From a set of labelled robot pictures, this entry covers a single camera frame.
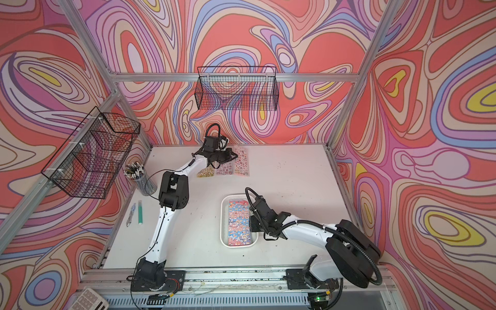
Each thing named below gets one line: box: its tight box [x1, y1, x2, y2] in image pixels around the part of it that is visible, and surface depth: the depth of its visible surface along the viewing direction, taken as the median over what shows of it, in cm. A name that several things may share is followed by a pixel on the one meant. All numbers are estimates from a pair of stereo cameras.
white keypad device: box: [69, 287, 110, 310], surface depth 69 cm
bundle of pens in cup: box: [123, 161, 145, 181], surface depth 88 cm
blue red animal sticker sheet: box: [227, 198, 252, 247], surface depth 87 cm
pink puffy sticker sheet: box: [216, 158, 235, 176], surface depth 110 cm
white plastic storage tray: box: [219, 193, 259, 248], surface depth 87 cm
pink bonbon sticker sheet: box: [233, 145, 250, 177], surface depth 110 cm
